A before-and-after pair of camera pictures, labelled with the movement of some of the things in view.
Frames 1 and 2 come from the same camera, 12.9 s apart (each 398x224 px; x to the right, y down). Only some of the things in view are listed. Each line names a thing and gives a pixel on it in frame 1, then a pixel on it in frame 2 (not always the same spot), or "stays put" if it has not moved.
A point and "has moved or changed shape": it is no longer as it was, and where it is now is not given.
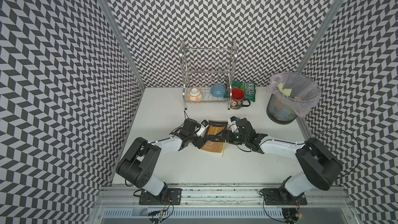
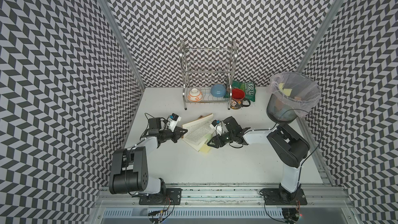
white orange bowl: (195, 95) stays put
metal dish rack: (208, 74) stays put
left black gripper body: (196, 140) to (167, 135)
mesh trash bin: (279, 112) stays put
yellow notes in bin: (287, 92) stays put
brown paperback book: (214, 142) has moved or changed shape
